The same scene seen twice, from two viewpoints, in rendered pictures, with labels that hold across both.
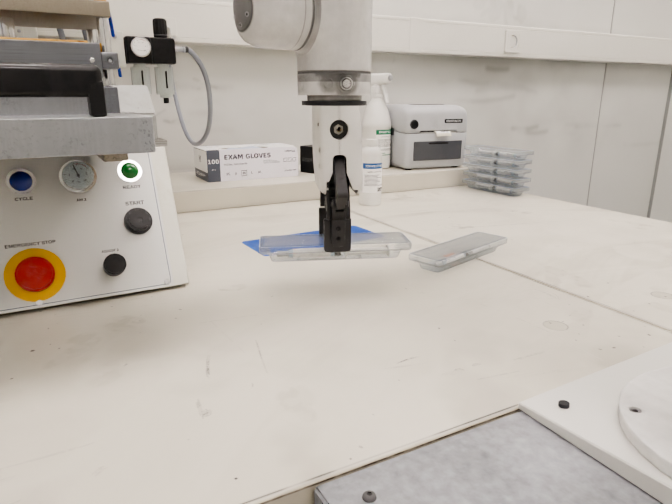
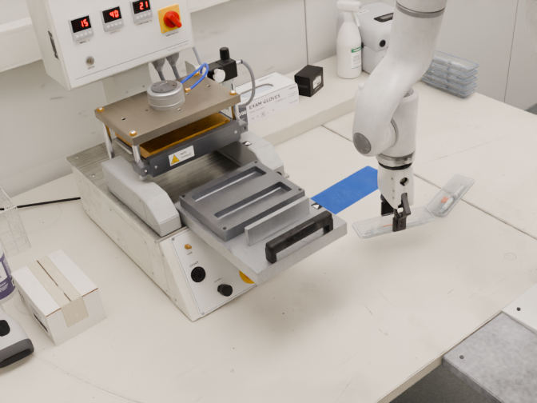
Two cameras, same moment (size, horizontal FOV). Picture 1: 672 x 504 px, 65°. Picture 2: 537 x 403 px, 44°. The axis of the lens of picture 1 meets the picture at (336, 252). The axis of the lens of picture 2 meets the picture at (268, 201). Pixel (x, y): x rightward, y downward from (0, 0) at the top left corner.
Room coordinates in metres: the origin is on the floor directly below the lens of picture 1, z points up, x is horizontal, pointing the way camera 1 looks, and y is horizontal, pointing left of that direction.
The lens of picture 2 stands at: (-0.55, 0.40, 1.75)
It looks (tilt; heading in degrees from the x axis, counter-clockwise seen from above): 35 degrees down; 355
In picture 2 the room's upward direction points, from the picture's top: 6 degrees counter-clockwise
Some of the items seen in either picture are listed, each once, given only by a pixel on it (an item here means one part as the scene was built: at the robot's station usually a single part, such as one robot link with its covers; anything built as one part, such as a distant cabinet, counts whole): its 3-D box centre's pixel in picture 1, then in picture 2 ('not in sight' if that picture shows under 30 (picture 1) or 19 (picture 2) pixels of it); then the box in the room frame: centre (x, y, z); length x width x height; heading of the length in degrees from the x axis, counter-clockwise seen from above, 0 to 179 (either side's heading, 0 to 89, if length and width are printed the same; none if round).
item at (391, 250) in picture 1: (334, 247); (392, 224); (0.63, 0.00, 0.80); 0.18 x 0.06 x 0.02; 97
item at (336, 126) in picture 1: (334, 142); (394, 177); (0.63, 0.00, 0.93); 0.10 x 0.08 x 0.11; 7
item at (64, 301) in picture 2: not in sight; (58, 295); (0.58, 0.76, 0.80); 0.19 x 0.13 x 0.09; 28
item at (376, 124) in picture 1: (377, 121); (349, 38); (1.48, -0.11, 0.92); 0.09 x 0.08 x 0.25; 49
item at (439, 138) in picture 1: (416, 134); (379, 37); (1.55, -0.23, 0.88); 0.25 x 0.20 x 0.17; 22
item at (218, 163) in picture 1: (246, 161); (257, 98); (1.32, 0.22, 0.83); 0.23 x 0.12 x 0.07; 118
